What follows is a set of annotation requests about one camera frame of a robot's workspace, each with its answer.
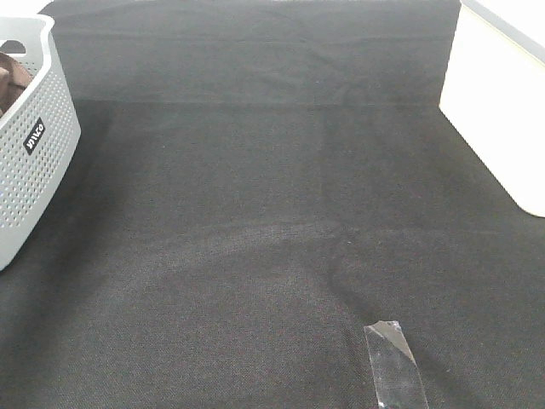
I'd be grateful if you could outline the brown towel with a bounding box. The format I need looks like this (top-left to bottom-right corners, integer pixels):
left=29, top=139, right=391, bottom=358
left=0, top=53, right=32, bottom=116

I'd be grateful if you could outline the black table cloth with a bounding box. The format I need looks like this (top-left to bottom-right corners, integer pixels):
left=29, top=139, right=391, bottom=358
left=1, top=1, right=544, bottom=408

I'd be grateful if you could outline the clear tape strip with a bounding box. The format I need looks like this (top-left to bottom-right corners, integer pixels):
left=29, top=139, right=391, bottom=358
left=364, top=320, right=429, bottom=409

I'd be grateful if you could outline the grey perforated laundry basket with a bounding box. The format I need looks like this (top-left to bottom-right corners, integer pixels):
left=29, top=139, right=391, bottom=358
left=1, top=14, right=81, bottom=268

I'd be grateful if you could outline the white plastic storage bin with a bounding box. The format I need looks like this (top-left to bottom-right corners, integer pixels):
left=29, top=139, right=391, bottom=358
left=439, top=1, right=544, bottom=217

